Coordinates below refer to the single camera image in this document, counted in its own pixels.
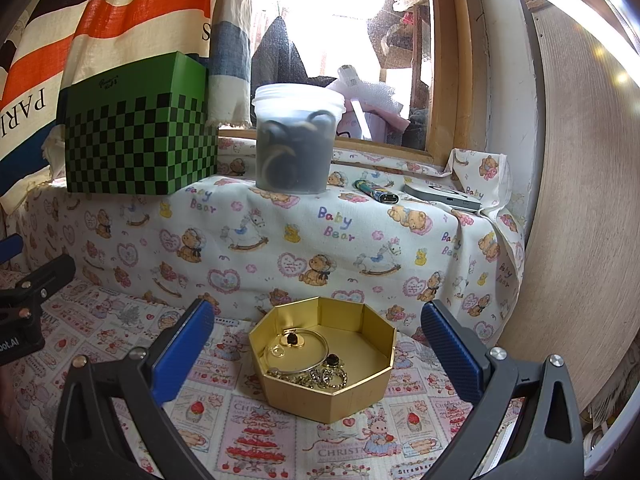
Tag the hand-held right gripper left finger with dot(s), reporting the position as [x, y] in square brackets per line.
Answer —
[182, 350]

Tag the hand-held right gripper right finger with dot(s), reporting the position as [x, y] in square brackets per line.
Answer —
[452, 350]

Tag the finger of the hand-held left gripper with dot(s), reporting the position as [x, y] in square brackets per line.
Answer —
[10, 249]
[40, 280]

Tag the gold octagonal tin box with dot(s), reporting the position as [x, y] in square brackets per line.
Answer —
[360, 345]

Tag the bear printed cloth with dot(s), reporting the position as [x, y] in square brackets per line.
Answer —
[225, 225]

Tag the strawberry printed cloth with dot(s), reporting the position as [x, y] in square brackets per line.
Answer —
[280, 445]

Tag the grey flat device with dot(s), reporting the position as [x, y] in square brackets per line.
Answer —
[442, 196]

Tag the green checkered box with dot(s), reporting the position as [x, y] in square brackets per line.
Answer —
[135, 150]

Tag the patterned lighter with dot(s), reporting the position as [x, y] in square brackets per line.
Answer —
[375, 191]

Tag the light wooden board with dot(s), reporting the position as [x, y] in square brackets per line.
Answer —
[575, 210]

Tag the clear plastic lidded container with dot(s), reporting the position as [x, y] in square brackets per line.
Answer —
[295, 145]

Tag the pink white cloth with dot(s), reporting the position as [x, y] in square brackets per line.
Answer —
[370, 105]

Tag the orange black striped woven bag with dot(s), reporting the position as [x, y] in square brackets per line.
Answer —
[115, 5]

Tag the striped fabric curtain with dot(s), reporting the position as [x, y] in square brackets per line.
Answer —
[230, 60]

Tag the dark hanging garment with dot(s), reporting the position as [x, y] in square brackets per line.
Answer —
[280, 55]

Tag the wooden window frame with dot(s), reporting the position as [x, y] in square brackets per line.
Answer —
[445, 60]

